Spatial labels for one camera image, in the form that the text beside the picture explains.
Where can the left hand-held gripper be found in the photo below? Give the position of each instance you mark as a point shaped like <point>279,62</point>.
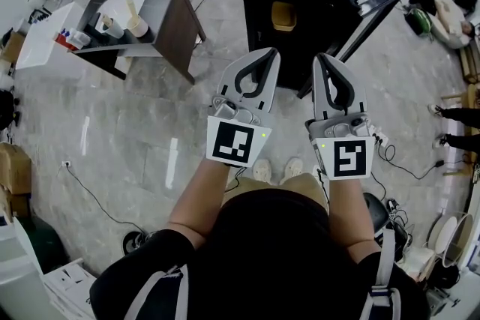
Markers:
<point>232,140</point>

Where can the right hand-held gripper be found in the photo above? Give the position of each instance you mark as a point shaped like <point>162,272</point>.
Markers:
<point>348,157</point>

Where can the yellow paper tray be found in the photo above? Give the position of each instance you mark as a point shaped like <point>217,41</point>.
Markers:
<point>282,17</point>

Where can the person's left forearm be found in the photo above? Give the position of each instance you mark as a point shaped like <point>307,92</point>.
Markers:
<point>195,206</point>

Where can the person's right forearm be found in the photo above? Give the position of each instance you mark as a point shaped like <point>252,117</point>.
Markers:
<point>348,213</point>

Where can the white power strip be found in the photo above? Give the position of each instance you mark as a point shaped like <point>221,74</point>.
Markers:
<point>379,135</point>

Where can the person's left white shoe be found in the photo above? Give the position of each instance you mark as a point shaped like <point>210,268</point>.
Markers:
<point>262,170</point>

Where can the person's white shoe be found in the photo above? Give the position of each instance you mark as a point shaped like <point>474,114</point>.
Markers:
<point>262,170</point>
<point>292,168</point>

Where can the person's right white shoe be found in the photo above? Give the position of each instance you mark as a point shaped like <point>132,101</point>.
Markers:
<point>292,168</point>

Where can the person's beige shorts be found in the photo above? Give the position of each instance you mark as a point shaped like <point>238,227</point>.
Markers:
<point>307,187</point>

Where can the green striped ball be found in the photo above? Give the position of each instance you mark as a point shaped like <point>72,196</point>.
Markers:
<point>420,20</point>

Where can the black stool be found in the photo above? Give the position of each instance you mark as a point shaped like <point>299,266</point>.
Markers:
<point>375,213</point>

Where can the beige paper cup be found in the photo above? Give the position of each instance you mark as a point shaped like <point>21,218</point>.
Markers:
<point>138,27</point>

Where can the beige bean bag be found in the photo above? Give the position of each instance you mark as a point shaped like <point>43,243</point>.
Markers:
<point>448,17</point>

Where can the beige flat paper piece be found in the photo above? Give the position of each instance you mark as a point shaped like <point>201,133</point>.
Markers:
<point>131,5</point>

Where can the paper cups on table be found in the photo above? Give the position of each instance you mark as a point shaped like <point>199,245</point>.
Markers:
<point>114,29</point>

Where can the person's black shirt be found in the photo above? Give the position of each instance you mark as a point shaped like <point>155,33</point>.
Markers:
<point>270,255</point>

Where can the clear plastic cups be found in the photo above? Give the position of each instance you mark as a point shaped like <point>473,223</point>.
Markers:
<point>80,37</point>

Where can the white round mirror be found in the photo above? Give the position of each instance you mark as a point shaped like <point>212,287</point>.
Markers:
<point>448,236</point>

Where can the red box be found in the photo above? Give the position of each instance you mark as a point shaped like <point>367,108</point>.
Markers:
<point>62,40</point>

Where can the black round base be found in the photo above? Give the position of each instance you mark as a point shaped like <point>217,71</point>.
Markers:
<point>133,241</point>

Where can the white floor socket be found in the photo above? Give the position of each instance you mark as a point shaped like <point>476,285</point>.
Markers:
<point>66,163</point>

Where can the white plastic table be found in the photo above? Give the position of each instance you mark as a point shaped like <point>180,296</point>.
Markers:
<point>37,37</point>

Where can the black bag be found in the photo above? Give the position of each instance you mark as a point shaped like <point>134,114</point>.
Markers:
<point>5,108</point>

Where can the brown cardboard box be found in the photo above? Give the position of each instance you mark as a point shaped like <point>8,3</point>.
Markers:
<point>13,165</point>
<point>15,204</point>

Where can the dark green bin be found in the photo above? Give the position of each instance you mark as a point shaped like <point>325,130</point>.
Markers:
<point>45,240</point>

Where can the white printed papers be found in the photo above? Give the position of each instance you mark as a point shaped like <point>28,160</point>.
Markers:
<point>69,279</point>

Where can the white cabinet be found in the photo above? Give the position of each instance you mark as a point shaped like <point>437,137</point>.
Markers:
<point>18,273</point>

